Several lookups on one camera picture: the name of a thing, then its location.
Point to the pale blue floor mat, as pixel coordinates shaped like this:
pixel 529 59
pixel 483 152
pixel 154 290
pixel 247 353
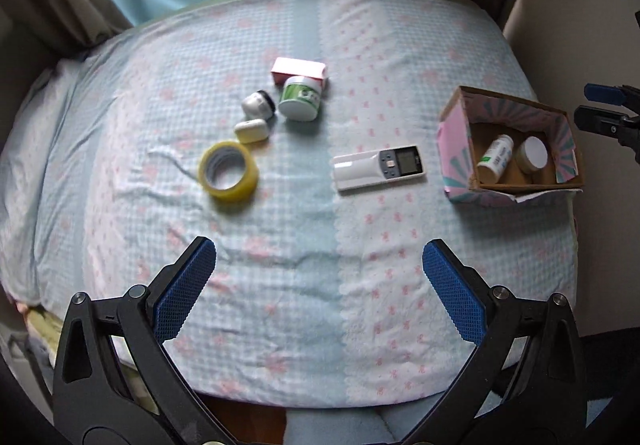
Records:
pixel 330 427

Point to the green and white jar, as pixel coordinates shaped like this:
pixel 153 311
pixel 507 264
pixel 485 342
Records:
pixel 299 100

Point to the pink rectangular box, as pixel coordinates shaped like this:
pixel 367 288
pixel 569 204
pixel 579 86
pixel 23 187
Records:
pixel 300 70

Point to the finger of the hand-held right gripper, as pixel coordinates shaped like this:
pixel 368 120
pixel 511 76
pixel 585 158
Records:
pixel 602 93
pixel 600 121

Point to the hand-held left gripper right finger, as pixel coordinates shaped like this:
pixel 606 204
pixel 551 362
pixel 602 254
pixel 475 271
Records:
pixel 452 290

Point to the white remote control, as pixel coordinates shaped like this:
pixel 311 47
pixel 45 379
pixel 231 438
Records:
pixel 370 170

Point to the floral pillow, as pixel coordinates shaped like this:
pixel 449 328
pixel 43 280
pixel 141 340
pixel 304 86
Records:
pixel 45 150

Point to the pink paper-covered cardboard box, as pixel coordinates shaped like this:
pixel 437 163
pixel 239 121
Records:
pixel 452 150

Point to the blue pink floral bedsheet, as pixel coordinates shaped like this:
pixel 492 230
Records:
pixel 300 275

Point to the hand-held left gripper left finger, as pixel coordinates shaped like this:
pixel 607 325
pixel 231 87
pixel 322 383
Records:
pixel 182 290

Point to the brown jar with white lid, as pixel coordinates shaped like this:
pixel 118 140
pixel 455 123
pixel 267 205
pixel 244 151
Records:
pixel 532 155

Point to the yellow tape roll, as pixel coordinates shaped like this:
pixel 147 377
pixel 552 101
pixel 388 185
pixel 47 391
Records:
pixel 235 187

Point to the white pill bottle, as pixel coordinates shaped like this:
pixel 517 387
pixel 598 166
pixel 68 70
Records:
pixel 495 157

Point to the white earbuds case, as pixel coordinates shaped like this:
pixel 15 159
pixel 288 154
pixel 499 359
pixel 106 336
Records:
pixel 251 130

